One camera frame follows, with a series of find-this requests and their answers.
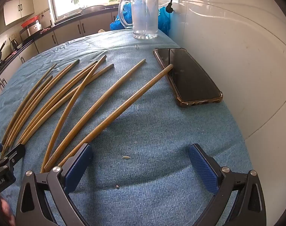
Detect beige upper kitchen cabinets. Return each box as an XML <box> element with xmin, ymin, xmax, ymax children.
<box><xmin>3</xmin><ymin>0</ymin><xmax>36</xmax><ymax>26</ymax></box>

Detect pile of wooden chopsticks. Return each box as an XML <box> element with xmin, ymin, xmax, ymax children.
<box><xmin>0</xmin><ymin>55</ymin><xmax>174</xmax><ymax>173</ymax></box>

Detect clear glass mug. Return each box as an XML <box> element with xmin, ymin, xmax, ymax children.
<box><xmin>118</xmin><ymin>0</ymin><xmax>159</xmax><ymax>40</ymax></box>

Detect blue table cloth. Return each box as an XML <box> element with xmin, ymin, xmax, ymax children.
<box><xmin>0</xmin><ymin>29</ymin><xmax>254</xmax><ymax>226</ymax></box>

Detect blue plastic bag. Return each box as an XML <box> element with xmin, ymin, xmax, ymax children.
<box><xmin>109</xmin><ymin>1</ymin><xmax>172</xmax><ymax>35</ymax></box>

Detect person's left hand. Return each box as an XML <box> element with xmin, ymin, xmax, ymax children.
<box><xmin>0</xmin><ymin>196</ymin><xmax>16</xmax><ymax>222</ymax></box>

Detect black kitchen counter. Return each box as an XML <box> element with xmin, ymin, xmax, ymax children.
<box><xmin>0</xmin><ymin>3</ymin><xmax>120</xmax><ymax>85</ymax></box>

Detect metal basin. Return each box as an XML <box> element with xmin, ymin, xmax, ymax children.
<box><xmin>80</xmin><ymin>5</ymin><xmax>108</xmax><ymax>15</ymax></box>

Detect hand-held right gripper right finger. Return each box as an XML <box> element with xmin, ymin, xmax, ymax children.
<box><xmin>188</xmin><ymin>143</ymin><xmax>267</xmax><ymax>226</ymax></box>

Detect beige kitchen cabinets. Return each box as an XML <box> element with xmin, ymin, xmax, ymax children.
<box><xmin>3</xmin><ymin>0</ymin><xmax>36</xmax><ymax>26</ymax></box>
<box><xmin>0</xmin><ymin>9</ymin><xmax>121</xmax><ymax>104</ymax></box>

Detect beige lower kitchen cabinets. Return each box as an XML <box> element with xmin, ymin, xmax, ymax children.
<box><xmin>0</xmin><ymin>9</ymin><xmax>121</xmax><ymax>104</ymax></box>

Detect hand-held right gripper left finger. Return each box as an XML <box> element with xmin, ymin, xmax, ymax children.
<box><xmin>16</xmin><ymin>143</ymin><xmax>94</xmax><ymax>226</ymax></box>

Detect black phone in brown case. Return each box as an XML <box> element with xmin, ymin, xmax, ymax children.
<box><xmin>153</xmin><ymin>48</ymin><xmax>223</xmax><ymax>108</ymax></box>

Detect steel pot with red lid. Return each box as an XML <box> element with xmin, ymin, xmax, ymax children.
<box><xmin>20</xmin><ymin>15</ymin><xmax>43</xmax><ymax>38</ymax></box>

